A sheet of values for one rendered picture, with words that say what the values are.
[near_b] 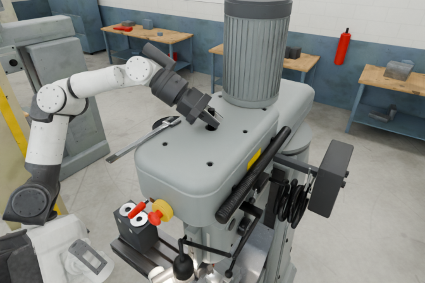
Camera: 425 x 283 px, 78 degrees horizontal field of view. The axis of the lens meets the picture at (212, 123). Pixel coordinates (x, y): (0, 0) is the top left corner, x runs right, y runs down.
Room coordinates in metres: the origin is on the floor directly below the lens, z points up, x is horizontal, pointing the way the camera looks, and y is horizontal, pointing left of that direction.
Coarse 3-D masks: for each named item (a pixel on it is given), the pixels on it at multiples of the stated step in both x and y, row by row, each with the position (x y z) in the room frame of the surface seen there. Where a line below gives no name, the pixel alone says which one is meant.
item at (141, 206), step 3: (141, 201) 0.52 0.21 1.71; (144, 201) 0.52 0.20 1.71; (147, 201) 0.52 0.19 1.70; (138, 204) 0.50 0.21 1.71; (141, 204) 0.50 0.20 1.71; (144, 204) 0.51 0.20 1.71; (135, 207) 0.50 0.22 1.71; (138, 207) 0.50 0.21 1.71; (141, 207) 0.50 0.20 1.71; (144, 207) 0.50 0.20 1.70; (132, 210) 0.49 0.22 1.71; (135, 210) 0.49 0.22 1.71; (138, 210) 0.49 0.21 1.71; (141, 210) 0.49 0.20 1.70; (129, 213) 0.47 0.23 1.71; (132, 213) 0.48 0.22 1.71; (135, 213) 0.48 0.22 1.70; (138, 213) 0.48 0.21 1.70; (129, 216) 0.47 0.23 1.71; (132, 216) 0.47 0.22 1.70; (135, 216) 0.48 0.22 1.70
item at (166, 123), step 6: (168, 120) 0.66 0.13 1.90; (180, 120) 0.66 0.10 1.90; (162, 126) 0.63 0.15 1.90; (168, 126) 0.64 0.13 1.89; (150, 132) 0.60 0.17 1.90; (156, 132) 0.60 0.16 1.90; (144, 138) 0.57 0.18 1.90; (150, 138) 0.58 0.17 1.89; (132, 144) 0.54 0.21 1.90; (138, 144) 0.54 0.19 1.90; (120, 150) 0.52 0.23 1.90; (126, 150) 0.52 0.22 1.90; (114, 156) 0.49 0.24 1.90; (120, 156) 0.50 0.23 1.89; (108, 162) 0.48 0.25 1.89
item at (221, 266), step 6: (216, 264) 0.73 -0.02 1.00; (222, 264) 0.73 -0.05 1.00; (228, 264) 0.73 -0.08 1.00; (216, 270) 0.67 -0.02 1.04; (222, 270) 0.67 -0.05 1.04; (234, 270) 0.70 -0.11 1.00; (234, 276) 0.67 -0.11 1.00; (240, 276) 0.70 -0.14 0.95; (228, 282) 0.62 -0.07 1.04; (234, 282) 0.66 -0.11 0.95
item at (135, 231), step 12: (132, 204) 0.99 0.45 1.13; (120, 216) 0.92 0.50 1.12; (144, 216) 0.91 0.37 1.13; (120, 228) 0.93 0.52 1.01; (132, 228) 0.85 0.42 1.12; (144, 228) 0.85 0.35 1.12; (156, 228) 0.90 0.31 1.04; (132, 240) 0.86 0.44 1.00; (144, 240) 0.84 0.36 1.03; (156, 240) 0.89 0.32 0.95; (144, 252) 0.82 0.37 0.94
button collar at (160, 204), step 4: (156, 200) 0.46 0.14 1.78; (160, 200) 0.45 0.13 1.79; (152, 204) 0.45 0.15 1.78; (156, 204) 0.44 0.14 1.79; (160, 204) 0.44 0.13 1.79; (164, 204) 0.44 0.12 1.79; (168, 204) 0.44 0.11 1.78; (152, 208) 0.45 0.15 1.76; (156, 208) 0.44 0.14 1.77; (160, 208) 0.43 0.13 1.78; (164, 208) 0.43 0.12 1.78; (168, 208) 0.43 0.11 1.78; (164, 212) 0.43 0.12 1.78; (168, 212) 0.43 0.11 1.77; (172, 212) 0.43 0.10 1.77; (164, 216) 0.43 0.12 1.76; (168, 216) 0.42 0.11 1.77; (172, 216) 0.43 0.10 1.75; (164, 220) 0.43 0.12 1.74; (168, 220) 0.42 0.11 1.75
